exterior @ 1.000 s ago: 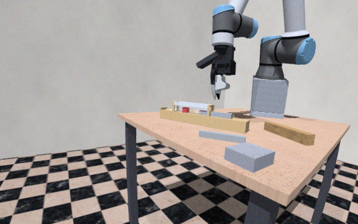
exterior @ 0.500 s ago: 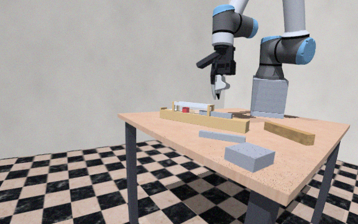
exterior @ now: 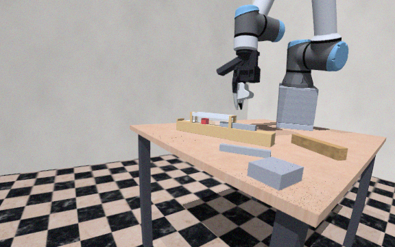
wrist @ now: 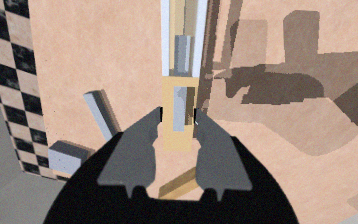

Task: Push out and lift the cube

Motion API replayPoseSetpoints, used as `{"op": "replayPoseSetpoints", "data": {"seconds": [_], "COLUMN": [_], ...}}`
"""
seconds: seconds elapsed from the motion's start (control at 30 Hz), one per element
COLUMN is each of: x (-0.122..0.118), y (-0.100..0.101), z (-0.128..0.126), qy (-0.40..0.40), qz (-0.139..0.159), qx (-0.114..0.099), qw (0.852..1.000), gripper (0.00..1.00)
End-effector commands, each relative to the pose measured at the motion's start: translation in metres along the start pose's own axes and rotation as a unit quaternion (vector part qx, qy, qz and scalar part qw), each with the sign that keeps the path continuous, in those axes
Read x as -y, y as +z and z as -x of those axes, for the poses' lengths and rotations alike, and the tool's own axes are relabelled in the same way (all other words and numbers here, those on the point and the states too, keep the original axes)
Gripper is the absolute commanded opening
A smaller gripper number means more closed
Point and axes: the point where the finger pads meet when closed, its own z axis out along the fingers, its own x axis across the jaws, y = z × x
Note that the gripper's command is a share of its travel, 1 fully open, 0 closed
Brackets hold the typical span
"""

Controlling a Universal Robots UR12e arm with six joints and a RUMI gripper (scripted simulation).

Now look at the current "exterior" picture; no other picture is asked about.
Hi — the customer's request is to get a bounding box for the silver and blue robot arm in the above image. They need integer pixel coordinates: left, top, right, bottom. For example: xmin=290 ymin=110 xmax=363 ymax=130
xmin=216 ymin=0 xmax=348 ymax=88

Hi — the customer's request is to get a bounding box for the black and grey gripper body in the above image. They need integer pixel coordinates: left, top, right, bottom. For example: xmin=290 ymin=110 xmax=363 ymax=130
xmin=233 ymin=49 xmax=261 ymax=83

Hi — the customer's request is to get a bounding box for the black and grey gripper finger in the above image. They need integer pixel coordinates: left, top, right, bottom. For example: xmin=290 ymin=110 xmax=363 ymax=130
xmin=239 ymin=84 xmax=254 ymax=110
xmin=232 ymin=72 xmax=250 ymax=110

